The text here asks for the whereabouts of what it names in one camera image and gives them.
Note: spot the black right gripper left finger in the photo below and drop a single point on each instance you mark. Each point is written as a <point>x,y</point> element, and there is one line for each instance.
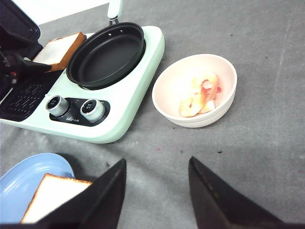
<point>97,207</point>

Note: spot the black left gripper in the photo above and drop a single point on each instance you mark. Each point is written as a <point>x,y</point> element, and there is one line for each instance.
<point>9,71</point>

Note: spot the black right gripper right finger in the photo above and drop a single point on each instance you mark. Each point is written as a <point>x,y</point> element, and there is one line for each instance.
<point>217,205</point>

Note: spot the breakfast maker lid with handle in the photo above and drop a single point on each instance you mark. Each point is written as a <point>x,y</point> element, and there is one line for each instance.
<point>18,32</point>

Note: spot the white bread slice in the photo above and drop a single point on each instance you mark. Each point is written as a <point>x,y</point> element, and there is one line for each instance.
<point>58,52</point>
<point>51,193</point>

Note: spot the pale cooked shrimp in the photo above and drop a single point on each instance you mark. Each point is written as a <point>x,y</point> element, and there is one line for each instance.
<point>194,105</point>

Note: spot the pink cooked shrimp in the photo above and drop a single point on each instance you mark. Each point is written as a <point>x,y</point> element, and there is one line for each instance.
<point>207,82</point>

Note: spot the beige ribbed bowl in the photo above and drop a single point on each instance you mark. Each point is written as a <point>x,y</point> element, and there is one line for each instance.
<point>174,84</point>

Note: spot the mint green breakfast maker base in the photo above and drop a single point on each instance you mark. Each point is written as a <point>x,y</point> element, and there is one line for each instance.
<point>25,107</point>

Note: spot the left silver control knob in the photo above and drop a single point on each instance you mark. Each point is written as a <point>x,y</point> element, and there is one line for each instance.
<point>57,106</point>

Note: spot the silver control knob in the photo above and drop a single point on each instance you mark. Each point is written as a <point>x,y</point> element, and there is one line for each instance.
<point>92,110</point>
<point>57,106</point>

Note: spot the right silver control knob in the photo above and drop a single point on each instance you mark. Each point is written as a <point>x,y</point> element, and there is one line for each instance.
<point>92,110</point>

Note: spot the blue round plate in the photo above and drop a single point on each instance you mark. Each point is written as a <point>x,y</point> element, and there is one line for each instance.
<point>19,184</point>

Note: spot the black round frying pan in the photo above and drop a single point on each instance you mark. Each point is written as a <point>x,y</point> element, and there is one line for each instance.
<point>110,54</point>

